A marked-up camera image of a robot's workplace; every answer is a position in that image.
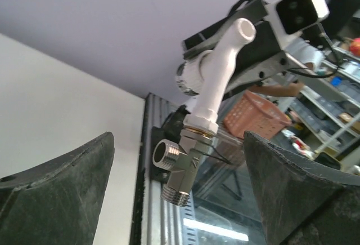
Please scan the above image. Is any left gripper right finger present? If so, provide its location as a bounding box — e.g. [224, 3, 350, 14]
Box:
[244, 131, 359, 244]

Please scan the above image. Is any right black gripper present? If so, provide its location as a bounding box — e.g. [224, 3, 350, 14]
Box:
[182, 0, 301, 101]

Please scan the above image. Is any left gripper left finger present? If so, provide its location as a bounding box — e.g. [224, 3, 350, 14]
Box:
[1, 132, 115, 244]

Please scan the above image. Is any white plastic water faucet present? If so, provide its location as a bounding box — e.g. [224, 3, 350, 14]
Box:
[176, 18, 257, 135]

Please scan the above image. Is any silver threaded pipe fitting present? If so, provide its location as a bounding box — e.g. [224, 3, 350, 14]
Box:
[152, 127, 214, 207]

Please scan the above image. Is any orange plastic basket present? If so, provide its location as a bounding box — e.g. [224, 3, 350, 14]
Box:
[222, 91, 291, 140]

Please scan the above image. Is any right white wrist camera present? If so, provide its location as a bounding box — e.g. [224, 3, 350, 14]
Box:
[265, 0, 330, 50]

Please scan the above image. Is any right black camera cable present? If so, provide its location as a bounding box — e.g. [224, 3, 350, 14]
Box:
[286, 25, 347, 79]

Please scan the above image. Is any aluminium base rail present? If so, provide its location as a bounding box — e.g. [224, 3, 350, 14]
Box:
[129, 93, 199, 245]

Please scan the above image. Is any grey slotted cable duct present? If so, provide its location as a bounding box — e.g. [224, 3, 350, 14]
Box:
[180, 195, 199, 245]

